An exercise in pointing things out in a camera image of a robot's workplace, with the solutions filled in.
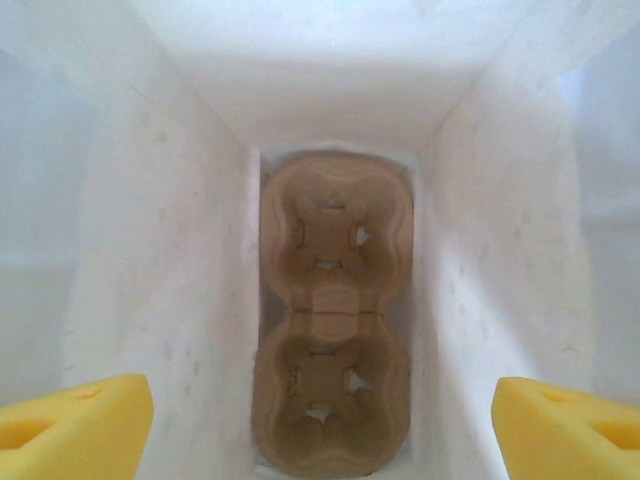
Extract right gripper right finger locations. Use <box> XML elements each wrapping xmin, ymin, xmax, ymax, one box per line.
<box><xmin>492</xmin><ymin>377</ymin><xmax>640</xmax><ymax>480</ymax></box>

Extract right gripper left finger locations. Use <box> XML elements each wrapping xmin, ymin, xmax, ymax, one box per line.
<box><xmin>0</xmin><ymin>372</ymin><xmax>155</xmax><ymax>480</ymax></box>

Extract white paper gift bag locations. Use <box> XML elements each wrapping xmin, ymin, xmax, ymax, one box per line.
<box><xmin>0</xmin><ymin>0</ymin><xmax>640</xmax><ymax>480</ymax></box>

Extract brown pulp cup carrier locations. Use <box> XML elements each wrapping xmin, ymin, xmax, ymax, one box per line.
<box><xmin>249</xmin><ymin>147</ymin><xmax>419</xmax><ymax>476</ymax></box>

